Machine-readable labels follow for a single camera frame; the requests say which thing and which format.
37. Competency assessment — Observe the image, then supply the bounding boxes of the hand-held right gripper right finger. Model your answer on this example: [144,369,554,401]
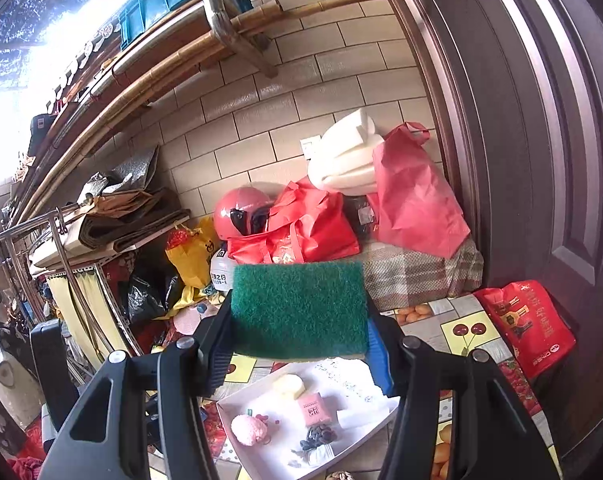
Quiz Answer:
[366,300,557,480]

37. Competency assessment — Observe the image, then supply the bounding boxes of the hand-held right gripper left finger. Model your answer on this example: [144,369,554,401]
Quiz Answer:
[36,292,234,480]

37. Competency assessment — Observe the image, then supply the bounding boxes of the green scouring sponge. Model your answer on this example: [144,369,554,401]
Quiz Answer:
[231,261,371,361]

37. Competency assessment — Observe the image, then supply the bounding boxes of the white cardboard tray box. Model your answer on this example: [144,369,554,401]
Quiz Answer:
[216,357,402,480]

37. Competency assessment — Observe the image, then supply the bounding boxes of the dark blue patterned soft item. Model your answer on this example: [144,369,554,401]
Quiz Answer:
[300,425,338,455]

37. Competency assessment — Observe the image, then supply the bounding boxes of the white printed cloth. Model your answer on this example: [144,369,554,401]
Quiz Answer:
[311,357,400,429]

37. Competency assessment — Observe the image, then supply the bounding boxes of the pink hat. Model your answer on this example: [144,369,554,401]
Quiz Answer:
[173,302,218,337]

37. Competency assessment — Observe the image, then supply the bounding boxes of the pale yellow soap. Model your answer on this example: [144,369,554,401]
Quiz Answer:
[272,374,305,401]

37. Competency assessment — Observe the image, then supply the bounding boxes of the pink fluffy ball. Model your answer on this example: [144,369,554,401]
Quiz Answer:
[230,412,270,446]

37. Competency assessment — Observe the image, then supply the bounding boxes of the fruit print tablecloth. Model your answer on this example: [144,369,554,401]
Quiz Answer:
[201,292,552,480]

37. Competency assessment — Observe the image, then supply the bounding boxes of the pink packet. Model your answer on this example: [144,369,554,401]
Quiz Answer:
[297,392,339,429]

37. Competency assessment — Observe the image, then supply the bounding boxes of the white printed container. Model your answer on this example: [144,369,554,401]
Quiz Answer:
[210,247,238,294]

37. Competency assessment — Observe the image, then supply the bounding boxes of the plaid covered box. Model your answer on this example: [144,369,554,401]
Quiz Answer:
[356,237,485,311]

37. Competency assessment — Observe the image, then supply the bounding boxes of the black plastic bag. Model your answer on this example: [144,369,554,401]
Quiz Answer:
[126,260,183,324]

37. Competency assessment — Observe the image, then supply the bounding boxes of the yellow plastic bag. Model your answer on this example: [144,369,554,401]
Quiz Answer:
[165,217,221,292]

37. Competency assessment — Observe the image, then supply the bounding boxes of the yellow curtain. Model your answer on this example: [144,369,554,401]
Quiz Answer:
[48,267,128,357]

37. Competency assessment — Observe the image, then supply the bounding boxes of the pink helmet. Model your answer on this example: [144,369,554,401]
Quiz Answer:
[214,186,278,242]

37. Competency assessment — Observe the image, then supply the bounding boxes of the red printed gift bag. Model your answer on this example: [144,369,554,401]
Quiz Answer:
[474,280,577,381]

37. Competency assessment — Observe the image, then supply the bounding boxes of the red tote bag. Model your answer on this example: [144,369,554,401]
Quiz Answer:
[227,180,361,266]

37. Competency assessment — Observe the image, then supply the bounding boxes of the stack of folded cardboard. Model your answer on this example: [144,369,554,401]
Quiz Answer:
[78,187,190,255]

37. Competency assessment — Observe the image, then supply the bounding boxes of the pink-red nonwoven bag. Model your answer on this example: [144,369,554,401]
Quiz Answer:
[373,121,471,260]

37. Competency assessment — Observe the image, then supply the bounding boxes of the metal shelf rack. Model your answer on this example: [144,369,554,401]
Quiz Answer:
[0,204,192,361]

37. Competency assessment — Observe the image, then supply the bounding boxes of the silver foil sheet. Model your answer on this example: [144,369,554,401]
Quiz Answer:
[76,145,160,202]

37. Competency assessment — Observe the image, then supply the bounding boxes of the white foam block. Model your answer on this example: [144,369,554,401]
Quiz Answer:
[307,107,387,196]

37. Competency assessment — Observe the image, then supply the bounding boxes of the parked scooter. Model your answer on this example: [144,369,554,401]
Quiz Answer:
[0,290,47,416]

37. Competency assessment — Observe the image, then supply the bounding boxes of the brown metal door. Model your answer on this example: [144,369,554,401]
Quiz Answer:
[366,0,603,461]

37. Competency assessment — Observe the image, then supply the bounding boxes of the bamboo pole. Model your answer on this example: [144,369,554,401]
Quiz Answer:
[16,30,272,226]
[88,0,423,101]

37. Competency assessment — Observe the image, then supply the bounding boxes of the steel pipe bracket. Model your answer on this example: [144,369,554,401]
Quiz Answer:
[194,0,279,78]

